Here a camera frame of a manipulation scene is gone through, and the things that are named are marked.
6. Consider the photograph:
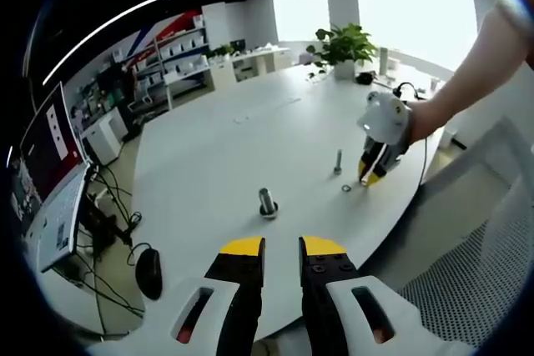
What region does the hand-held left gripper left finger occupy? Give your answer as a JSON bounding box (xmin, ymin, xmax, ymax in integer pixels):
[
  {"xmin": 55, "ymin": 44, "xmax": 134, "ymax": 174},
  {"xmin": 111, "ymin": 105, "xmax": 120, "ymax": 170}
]
[{"xmin": 85, "ymin": 235, "xmax": 267, "ymax": 356}]

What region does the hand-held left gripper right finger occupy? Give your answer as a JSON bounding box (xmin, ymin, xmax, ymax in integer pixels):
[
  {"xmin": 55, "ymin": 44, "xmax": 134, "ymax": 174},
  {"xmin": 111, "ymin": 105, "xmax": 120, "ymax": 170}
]
[{"xmin": 297, "ymin": 234, "xmax": 476, "ymax": 356}]

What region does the large metal threaded stud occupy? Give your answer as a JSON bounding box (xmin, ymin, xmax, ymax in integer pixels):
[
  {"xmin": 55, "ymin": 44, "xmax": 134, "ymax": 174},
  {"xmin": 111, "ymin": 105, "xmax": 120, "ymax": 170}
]
[{"xmin": 258, "ymin": 188, "xmax": 275, "ymax": 215}]

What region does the white stand device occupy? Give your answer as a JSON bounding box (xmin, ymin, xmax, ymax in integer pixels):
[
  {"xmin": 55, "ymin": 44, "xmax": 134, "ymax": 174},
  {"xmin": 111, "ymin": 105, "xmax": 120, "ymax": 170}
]
[{"xmin": 377, "ymin": 47, "xmax": 402, "ymax": 83}]

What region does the green potted plant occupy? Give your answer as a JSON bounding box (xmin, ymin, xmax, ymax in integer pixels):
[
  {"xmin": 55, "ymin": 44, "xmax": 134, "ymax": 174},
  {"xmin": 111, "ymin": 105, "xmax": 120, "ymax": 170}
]
[{"xmin": 306, "ymin": 23, "xmax": 379, "ymax": 81}]

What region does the black computer mouse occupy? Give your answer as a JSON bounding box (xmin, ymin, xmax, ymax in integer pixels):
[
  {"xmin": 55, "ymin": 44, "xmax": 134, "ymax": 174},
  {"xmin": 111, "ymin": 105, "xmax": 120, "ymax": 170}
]
[{"xmin": 135, "ymin": 247, "xmax": 164, "ymax": 301}]

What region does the grey mesh office chair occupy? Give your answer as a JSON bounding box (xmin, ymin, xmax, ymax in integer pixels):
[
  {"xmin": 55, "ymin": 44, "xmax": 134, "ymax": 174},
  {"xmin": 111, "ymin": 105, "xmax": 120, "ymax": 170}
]
[{"xmin": 358, "ymin": 116, "xmax": 534, "ymax": 349}]

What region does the white low desk cabinet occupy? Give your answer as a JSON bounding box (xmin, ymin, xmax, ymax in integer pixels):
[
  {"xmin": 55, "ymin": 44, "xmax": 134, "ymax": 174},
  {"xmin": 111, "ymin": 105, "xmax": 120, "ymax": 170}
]
[{"xmin": 208, "ymin": 45, "xmax": 293, "ymax": 91}]

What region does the white drawer cabinet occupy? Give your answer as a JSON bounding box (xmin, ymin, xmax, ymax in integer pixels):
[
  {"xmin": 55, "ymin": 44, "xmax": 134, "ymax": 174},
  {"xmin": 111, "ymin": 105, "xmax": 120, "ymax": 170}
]
[{"xmin": 81, "ymin": 106, "xmax": 128, "ymax": 166}]

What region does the shelf with white bins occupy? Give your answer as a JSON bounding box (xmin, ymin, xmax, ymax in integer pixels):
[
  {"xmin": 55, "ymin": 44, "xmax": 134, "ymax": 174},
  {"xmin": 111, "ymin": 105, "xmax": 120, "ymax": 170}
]
[{"xmin": 110, "ymin": 13, "xmax": 210, "ymax": 109}]

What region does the monitor with colourful picture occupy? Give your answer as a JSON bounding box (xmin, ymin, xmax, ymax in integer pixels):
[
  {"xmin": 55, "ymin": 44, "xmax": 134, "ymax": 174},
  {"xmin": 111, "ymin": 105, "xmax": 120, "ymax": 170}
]
[{"xmin": 8, "ymin": 154, "xmax": 44, "ymax": 224}]

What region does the long curved ceiling light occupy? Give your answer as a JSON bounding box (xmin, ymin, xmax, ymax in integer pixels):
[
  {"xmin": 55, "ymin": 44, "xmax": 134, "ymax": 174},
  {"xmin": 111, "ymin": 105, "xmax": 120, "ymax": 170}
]
[{"xmin": 43, "ymin": 0, "xmax": 270, "ymax": 86}]

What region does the black cable bundle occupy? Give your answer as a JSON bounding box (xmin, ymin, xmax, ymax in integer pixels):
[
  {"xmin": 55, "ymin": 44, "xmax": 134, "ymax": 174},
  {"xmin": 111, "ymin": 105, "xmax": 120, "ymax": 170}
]
[{"xmin": 78, "ymin": 163, "xmax": 146, "ymax": 335}]

